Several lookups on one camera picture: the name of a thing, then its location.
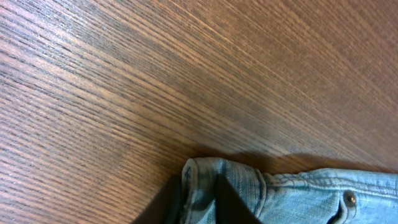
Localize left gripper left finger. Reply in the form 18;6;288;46
131;175;182;224

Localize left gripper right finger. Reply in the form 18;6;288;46
215;174;261;224

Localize light blue denim shorts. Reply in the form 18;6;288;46
180;157;397;223

